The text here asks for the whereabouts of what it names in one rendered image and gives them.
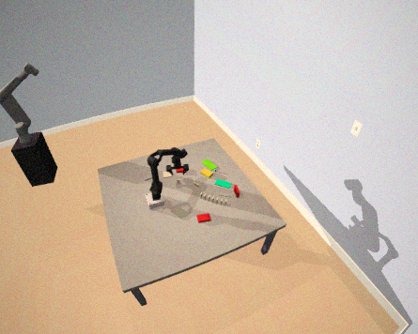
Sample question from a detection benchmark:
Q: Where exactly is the yellow rectangular block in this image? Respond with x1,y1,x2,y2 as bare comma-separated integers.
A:
200,168,213,178

